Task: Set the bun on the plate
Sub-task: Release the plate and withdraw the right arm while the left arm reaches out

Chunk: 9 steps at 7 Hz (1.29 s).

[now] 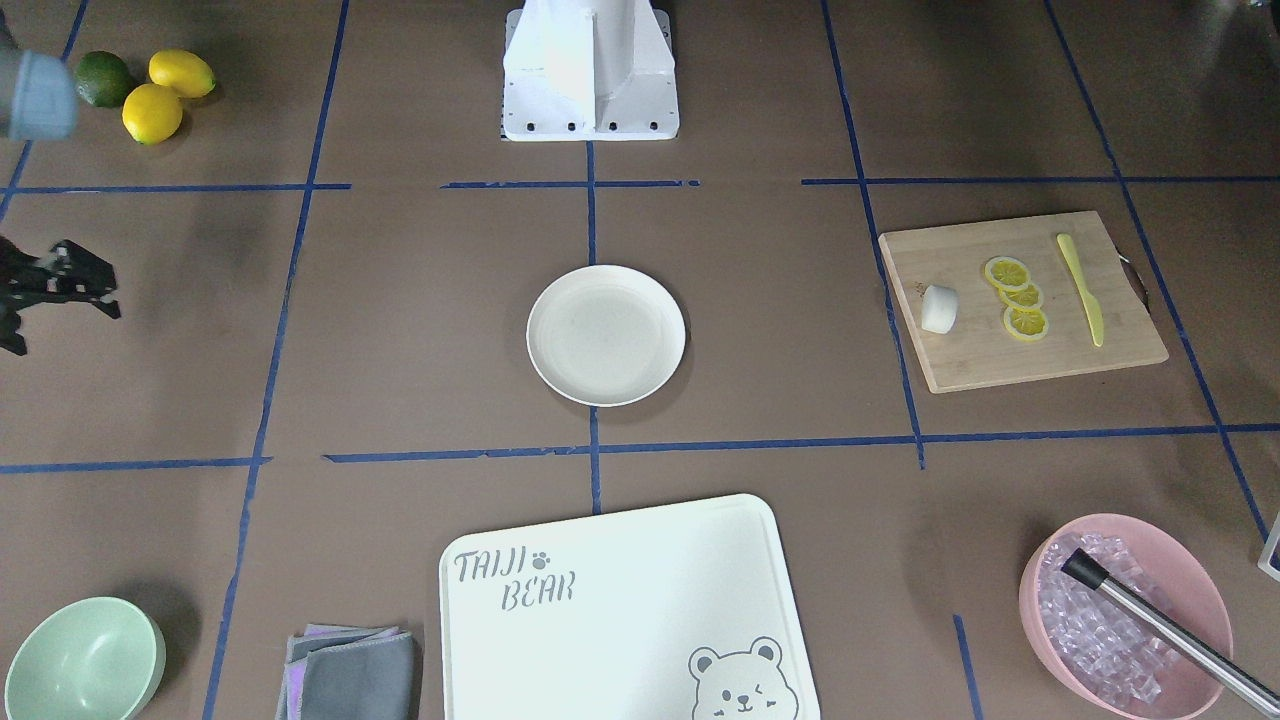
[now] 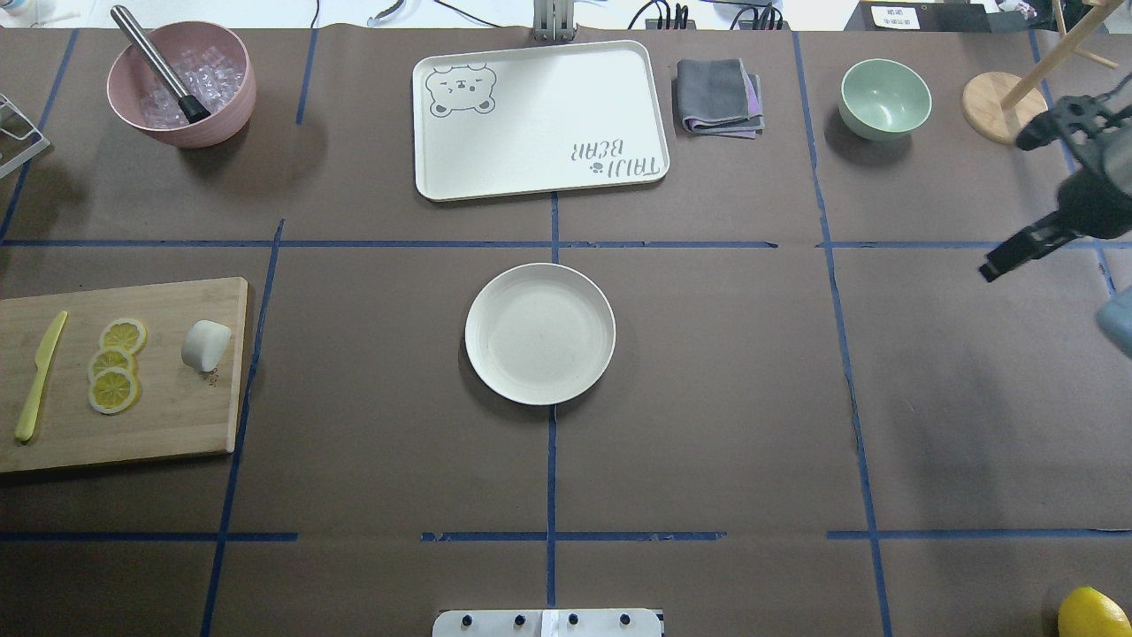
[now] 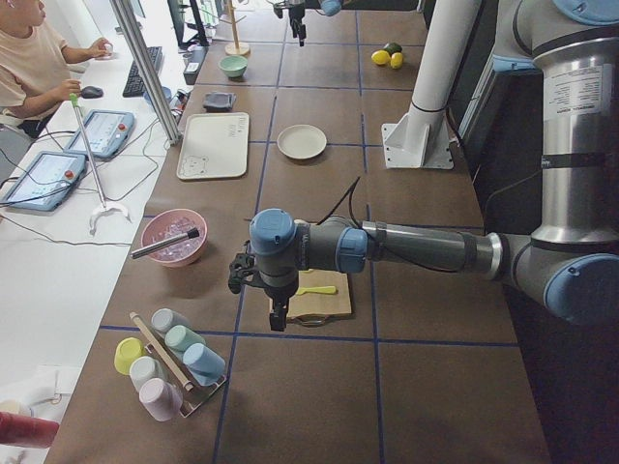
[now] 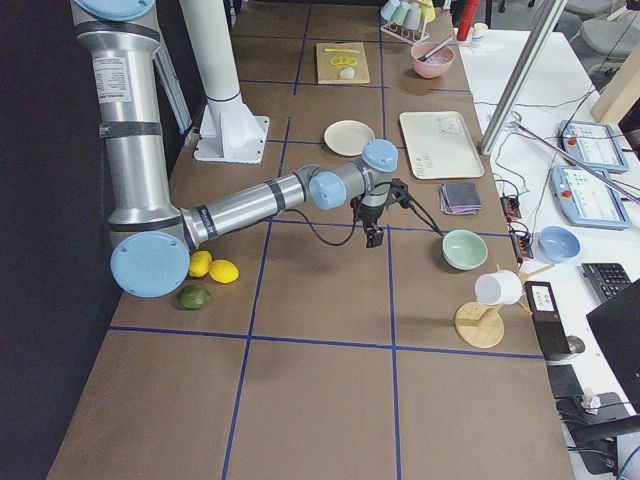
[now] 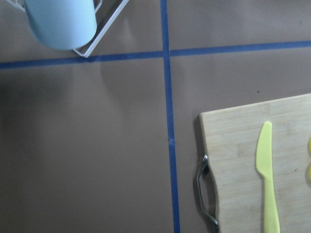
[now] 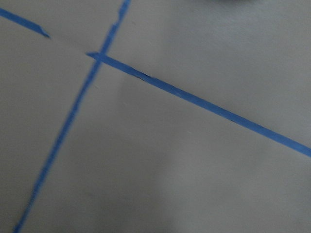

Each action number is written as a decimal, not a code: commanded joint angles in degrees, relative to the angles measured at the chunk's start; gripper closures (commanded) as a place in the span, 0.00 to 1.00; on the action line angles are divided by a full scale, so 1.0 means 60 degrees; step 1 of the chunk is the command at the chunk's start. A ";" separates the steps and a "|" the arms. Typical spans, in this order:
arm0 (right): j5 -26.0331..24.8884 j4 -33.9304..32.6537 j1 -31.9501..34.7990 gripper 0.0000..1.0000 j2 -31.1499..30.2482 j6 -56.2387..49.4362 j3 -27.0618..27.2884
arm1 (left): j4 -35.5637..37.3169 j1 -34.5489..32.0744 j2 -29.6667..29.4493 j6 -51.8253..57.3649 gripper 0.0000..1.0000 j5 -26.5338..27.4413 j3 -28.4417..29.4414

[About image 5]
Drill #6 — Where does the bamboo cutting board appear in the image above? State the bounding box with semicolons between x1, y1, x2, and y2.
200;94;311;233

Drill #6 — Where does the yellow plastic knife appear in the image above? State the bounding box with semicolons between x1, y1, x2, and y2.
256;121;280;233

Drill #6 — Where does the light blue cup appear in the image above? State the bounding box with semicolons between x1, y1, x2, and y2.
24;0;97;50

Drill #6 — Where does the lemon slice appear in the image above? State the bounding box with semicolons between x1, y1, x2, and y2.
305;163;311;187
308;138;311;156

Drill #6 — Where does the lemon slice middle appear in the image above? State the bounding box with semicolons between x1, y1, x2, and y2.
305;163;311;187

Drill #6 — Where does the white wire cup rack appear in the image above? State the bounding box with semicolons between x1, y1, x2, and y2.
8;0;128;58

